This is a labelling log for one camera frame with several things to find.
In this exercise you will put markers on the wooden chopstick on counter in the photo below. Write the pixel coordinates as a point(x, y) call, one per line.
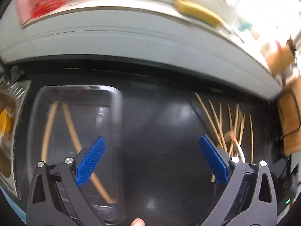
point(209, 119)
point(251, 139)
point(234, 129)
point(221, 137)

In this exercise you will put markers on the person's hand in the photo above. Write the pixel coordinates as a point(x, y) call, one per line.
point(138, 222)

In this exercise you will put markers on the stainless steel sink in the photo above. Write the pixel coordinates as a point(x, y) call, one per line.
point(13, 98)

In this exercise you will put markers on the wooden cutting board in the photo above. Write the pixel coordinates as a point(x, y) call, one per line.
point(289, 111)

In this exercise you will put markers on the yellow sponge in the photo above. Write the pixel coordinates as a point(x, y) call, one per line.
point(199, 12)

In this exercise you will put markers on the clear glass tray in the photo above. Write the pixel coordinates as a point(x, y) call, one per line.
point(95, 111)

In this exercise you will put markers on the orange item in sink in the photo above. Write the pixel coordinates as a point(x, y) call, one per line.
point(6, 121)

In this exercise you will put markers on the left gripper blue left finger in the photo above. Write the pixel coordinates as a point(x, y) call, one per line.
point(89, 161)

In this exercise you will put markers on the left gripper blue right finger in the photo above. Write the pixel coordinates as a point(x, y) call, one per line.
point(216, 158)

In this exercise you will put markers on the wooden chopstick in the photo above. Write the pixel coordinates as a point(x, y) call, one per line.
point(221, 137)
point(78, 147)
point(234, 129)
point(209, 119)
point(48, 130)
point(251, 139)

